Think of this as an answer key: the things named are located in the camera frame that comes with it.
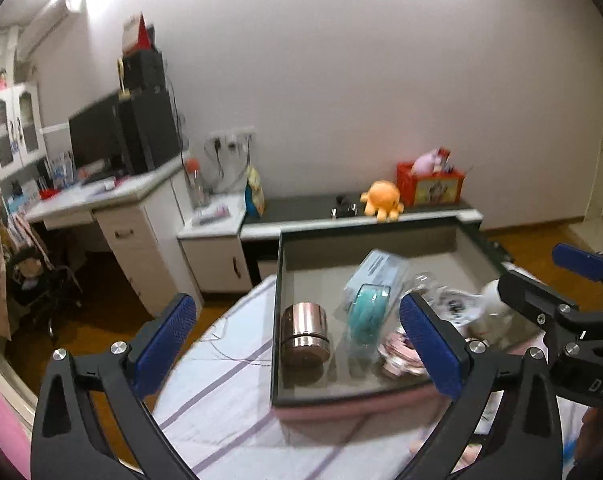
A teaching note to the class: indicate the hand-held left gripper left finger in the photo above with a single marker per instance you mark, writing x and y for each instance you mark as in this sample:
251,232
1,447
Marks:
166,342

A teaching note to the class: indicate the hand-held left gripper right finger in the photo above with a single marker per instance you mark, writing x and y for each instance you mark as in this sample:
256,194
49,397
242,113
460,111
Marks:
431,347

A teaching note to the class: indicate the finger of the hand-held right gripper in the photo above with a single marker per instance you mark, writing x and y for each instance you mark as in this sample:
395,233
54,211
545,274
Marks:
531,297
579,260

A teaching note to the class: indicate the pink hair accessory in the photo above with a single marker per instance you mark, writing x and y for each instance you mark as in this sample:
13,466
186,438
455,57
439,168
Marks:
399,357

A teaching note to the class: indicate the teal round case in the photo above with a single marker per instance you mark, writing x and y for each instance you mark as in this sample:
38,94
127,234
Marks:
370,315

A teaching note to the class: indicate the pink storage box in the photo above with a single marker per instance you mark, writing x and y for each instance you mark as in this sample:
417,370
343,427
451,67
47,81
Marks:
361,415

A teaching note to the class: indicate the rose gold tin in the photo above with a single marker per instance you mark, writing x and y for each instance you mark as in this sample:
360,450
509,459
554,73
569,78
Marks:
305,335

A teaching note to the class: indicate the person's right forearm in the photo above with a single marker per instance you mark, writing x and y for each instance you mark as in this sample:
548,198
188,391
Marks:
599,442

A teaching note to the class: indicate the striped white tablecloth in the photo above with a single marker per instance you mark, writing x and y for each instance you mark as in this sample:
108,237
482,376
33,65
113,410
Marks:
221,410

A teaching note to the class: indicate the low white side cabinet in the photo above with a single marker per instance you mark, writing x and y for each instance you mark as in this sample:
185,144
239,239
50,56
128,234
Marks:
214,255

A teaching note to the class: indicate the white desk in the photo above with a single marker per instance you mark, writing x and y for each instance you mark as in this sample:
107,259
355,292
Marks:
131,230

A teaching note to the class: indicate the pink flat packet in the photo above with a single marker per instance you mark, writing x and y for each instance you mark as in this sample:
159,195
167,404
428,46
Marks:
211,213

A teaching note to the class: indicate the chair with pink coat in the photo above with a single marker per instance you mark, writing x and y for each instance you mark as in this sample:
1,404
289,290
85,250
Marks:
36,280

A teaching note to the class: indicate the red storage crate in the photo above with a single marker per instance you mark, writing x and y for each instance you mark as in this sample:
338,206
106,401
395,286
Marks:
434,187

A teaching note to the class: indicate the orange octopus plush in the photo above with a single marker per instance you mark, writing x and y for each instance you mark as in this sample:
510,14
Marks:
381,201

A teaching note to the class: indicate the orange-capped water bottle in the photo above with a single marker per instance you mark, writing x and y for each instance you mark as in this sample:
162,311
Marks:
195,185

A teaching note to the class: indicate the small black bench item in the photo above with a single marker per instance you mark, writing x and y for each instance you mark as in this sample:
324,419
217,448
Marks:
344,206

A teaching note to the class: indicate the yellow snack bag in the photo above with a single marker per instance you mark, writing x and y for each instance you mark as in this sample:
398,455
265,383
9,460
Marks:
254,195

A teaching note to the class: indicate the pink plush toy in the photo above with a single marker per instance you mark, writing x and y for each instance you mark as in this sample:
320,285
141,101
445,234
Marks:
426,161

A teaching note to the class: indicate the low dark-topped bench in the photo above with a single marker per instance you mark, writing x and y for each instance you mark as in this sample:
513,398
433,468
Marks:
301,210

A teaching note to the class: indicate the blue and white box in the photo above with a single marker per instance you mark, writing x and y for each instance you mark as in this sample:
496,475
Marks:
61,170

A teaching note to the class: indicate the black computer tower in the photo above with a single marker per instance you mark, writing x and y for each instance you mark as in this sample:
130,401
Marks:
149,132

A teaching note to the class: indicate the black computer monitor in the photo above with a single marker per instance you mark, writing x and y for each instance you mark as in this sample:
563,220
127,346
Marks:
96,132

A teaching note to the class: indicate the white glass-door cabinet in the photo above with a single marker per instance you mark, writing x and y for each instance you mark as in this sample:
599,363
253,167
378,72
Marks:
14,127

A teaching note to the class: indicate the small yellow desk fan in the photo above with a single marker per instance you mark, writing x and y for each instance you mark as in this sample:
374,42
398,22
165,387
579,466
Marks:
122,75

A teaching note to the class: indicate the black speaker box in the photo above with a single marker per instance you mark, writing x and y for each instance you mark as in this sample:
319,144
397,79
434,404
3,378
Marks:
145,70

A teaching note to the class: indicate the red desk calendar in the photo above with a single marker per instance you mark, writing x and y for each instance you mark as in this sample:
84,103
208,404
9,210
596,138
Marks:
137,35

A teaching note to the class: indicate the small pink doll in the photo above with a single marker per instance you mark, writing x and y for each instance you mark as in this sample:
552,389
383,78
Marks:
2,79

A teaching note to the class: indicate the white air conditioner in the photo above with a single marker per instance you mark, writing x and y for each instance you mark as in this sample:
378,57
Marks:
51,17

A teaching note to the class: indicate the white wall outlet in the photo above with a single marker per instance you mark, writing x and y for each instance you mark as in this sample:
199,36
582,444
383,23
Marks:
232,136

